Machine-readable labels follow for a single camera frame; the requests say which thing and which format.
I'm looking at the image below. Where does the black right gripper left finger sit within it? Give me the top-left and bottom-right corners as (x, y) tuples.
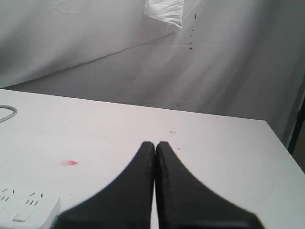
(59, 142), (154, 229)

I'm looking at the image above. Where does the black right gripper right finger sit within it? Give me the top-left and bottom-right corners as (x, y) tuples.
(155, 142), (262, 229)

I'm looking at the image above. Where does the white five-outlet power strip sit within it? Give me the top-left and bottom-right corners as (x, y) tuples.
(0, 182), (61, 229)

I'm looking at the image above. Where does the white backdrop cloth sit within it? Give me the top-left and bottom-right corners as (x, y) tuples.
(0, 0), (305, 172)

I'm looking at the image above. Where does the crumpled white plastic sheet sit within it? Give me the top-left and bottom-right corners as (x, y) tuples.
(144, 0), (184, 29)

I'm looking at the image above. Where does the grey power cord with plug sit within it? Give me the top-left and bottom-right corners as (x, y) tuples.
(0, 105), (17, 125)

